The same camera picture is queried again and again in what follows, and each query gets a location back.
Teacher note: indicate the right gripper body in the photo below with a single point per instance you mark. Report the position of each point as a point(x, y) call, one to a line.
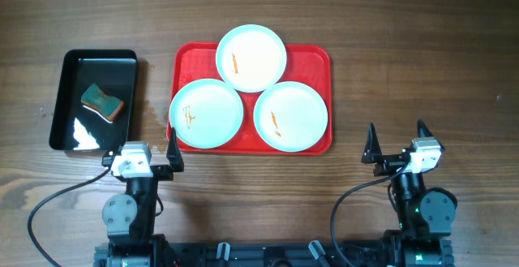
point(393, 164)

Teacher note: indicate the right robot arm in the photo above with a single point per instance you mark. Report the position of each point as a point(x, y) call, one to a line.
point(425, 215)

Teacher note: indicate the white plate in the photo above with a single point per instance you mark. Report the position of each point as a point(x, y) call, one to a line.
point(290, 116)
point(251, 58)
point(206, 113)

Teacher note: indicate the red plastic serving tray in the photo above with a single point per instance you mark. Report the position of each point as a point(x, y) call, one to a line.
point(307, 64)

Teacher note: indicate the black rectangular water tray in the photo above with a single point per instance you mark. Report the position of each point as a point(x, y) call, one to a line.
point(76, 128)

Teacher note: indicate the green orange sponge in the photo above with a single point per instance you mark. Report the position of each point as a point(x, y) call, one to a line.
point(99, 102)

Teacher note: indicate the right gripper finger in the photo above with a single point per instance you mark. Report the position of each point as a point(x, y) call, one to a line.
point(423, 130)
point(372, 152)

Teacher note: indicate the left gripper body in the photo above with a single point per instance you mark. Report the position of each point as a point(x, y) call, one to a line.
point(159, 171)

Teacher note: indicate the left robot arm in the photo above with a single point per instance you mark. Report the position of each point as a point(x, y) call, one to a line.
point(130, 217)

